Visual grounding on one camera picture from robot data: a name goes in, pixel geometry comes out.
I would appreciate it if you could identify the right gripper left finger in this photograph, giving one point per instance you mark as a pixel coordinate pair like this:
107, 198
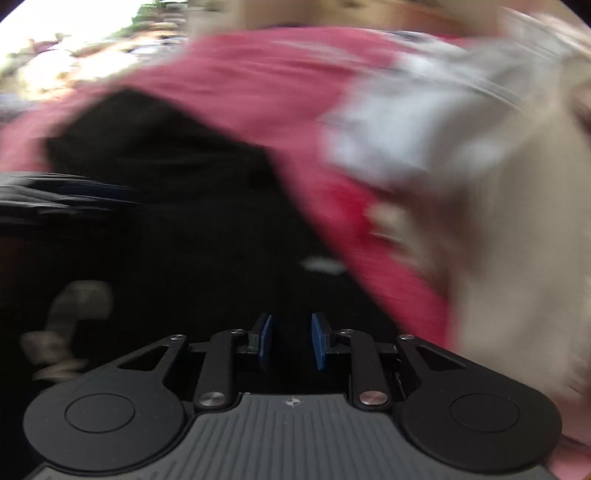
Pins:
232, 360

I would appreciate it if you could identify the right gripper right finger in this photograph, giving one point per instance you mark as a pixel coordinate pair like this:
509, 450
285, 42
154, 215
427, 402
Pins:
354, 354

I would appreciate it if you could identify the black smile t-shirt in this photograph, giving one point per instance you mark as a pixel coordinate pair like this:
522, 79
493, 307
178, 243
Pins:
199, 237

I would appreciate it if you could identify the beige trousers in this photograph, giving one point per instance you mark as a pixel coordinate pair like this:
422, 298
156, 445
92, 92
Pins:
512, 252

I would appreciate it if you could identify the white grey shirt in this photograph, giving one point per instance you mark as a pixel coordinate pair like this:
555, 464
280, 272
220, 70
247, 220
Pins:
444, 115

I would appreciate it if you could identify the pink floral bed blanket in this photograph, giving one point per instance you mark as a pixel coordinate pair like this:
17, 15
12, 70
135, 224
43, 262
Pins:
133, 417

